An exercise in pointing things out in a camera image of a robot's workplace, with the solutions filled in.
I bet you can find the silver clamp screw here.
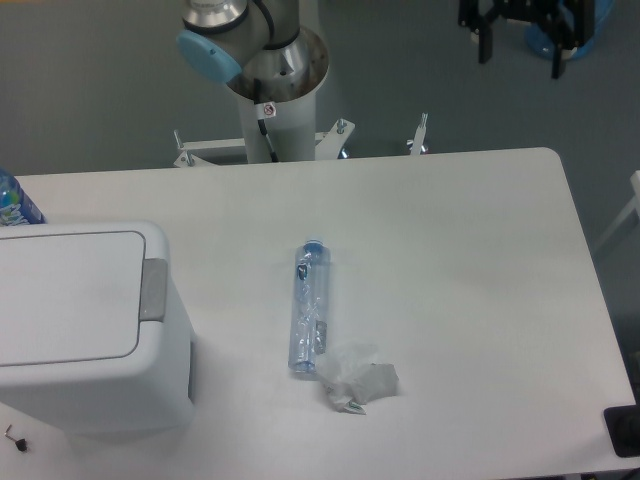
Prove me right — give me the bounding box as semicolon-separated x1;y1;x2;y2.
406;112;429;156

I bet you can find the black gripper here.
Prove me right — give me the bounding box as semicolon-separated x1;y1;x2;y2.
458;1;595;79

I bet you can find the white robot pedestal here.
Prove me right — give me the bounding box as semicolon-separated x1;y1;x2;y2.
173;86;356;168

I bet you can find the small black metal tool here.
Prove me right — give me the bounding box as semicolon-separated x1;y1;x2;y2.
4;424;28;453

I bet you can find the blue plastic bag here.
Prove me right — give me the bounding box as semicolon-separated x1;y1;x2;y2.
523;0;616;62

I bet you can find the white plastic trash can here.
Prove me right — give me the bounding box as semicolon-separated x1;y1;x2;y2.
1;221;196;434

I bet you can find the black device at table edge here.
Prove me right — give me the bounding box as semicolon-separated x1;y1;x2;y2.
603;405;639;458

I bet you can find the blue labelled drink bottle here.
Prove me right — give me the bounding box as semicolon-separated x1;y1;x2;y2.
1;169;47;227

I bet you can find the white frame at right edge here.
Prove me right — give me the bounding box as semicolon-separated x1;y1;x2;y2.
593;170;639;259

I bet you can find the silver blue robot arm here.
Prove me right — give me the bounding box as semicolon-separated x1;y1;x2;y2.
176;1;611;104

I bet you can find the crumpled clear plastic wrapper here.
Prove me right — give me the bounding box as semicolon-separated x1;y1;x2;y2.
315;342;399;415

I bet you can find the clear empty plastic bottle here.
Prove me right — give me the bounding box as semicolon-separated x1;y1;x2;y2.
288;238;331;374

